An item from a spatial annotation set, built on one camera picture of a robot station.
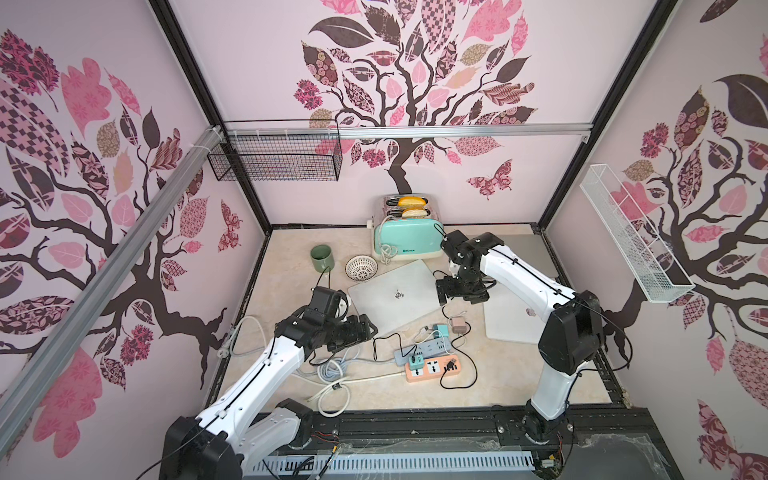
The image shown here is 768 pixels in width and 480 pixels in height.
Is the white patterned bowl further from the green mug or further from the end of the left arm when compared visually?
the end of the left arm

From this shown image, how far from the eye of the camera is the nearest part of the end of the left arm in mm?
561

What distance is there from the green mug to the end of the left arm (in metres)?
0.33

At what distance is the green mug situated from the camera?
106 centimetres

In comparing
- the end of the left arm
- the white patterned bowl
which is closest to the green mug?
the white patterned bowl
